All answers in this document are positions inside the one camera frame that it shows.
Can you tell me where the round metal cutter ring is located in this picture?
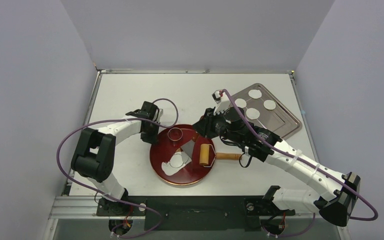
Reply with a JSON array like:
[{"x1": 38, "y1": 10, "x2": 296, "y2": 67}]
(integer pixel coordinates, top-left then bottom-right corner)
[{"x1": 167, "y1": 127, "x2": 184, "y2": 143}]

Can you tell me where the wooden dough roller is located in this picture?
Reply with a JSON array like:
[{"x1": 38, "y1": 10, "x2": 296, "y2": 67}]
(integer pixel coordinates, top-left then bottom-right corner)
[{"x1": 199, "y1": 144, "x2": 242, "y2": 168}]

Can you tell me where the round red lacquer tray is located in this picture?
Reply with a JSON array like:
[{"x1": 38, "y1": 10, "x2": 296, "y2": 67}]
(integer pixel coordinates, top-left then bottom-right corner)
[{"x1": 149, "y1": 124, "x2": 215, "y2": 186}]

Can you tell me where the white dough piece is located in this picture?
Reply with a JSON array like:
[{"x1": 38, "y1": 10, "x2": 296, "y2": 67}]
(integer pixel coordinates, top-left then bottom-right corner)
[{"x1": 161, "y1": 155, "x2": 192, "y2": 176}]

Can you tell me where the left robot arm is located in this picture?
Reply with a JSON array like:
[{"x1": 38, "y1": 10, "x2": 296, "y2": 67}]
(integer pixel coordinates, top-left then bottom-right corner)
[{"x1": 71, "y1": 101, "x2": 164, "y2": 215}]

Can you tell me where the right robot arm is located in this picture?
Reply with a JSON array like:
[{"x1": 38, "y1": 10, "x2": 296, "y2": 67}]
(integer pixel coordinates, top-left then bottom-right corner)
[{"x1": 192, "y1": 107, "x2": 361, "y2": 227}]

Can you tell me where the white dumpling wrapper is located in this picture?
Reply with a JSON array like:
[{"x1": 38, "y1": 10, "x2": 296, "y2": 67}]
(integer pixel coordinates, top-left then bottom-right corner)
[
  {"x1": 248, "y1": 89, "x2": 262, "y2": 99},
  {"x1": 263, "y1": 99, "x2": 277, "y2": 111},
  {"x1": 246, "y1": 108, "x2": 260, "y2": 120},
  {"x1": 234, "y1": 98, "x2": 247, "y2": 109}
]

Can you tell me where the round cut dough wrapper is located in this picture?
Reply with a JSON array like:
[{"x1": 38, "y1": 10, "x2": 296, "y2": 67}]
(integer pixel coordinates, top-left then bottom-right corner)
[{"x1": 169, "y1": 151, "x2": 189, "y2": 169}]

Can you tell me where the rectangular steel tray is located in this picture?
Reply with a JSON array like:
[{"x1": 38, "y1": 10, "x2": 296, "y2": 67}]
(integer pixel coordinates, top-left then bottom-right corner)
[{"x1": 232, "y1": 83, "x2": 303, "y2": 139}]

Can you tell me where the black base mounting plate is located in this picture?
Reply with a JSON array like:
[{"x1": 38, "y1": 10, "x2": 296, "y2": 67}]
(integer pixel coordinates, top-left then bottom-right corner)
[{"x1": 96, "y1": 195, "x2": 295, "y2": 232}]

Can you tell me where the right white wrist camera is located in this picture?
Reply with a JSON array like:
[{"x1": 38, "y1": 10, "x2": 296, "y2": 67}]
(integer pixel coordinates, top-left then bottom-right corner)
[{"x1": 212, "y1": 89, "x2": 232, "y2": 116}]

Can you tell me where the aluminium frame rail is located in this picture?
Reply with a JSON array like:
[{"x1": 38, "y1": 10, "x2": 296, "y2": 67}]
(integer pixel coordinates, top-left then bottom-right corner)
[{"x1": 48, "y1": 196, "x2": 348, "y2": 221}]

